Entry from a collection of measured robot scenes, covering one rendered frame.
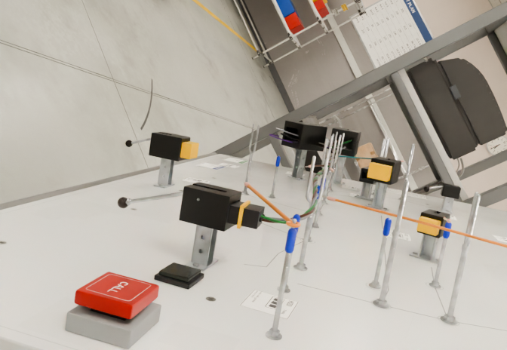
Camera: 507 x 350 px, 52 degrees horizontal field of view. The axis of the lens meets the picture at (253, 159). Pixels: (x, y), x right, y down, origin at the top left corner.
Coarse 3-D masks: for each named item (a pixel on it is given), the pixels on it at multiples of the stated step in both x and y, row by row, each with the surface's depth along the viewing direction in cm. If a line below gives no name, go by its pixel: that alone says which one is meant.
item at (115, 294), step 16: (112, 272) 45; (80, 288) 41; (96, 288) 41; (112, 288) 42; (128, 288) 42; (144, 288) 43; (80, 304) 40; (96, 304) 40; (112, 304) 40; (128, 304) 39; (144, 304) 41
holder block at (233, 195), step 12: (192, 192) 58; (204, 192) 57; (216, 192) 57; (228, 192) 59; (240, 192) 60; (192, 204) 58; (204, 204) 57; (216, 204) 57; (228, 204) 57; (180, 216) 58; (192, 216) 58; (204, 216) 58; (216, 216) 57; (216, 228) 57; (228, 228) 58
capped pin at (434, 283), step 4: (448, 224) 65; (448, 228) 65; (444, 232) 65; (448, 232) 65; (444, 236) 65; (448, 236) 65; (444, 240) 65; (444, 244) 65; (444, 248) 66; (440, 252) 66; (440, 256) 66; (440, 260) 66; (440, 264) 66; (440, 268) 66; (436, 272) 66; (436, 276) 66; (436, 280) 66; (432, 284) 66; (436, 284) 66
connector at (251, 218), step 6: (234, 204) 58; (240, 204) 58; (252, 204) 59; (234, 210) 57; (246, 210) 57; (252, 210) 57; (258, 210) 57; (228, 216) 57; (234, 216) 57; (246, 216) 57; (252, 216) 57; (258, 216) 57; (228, 222) 57; (234, 222) 57; (246, 222) 57; (252, 222) 57; (258, 222) 57; (252, 228) 57
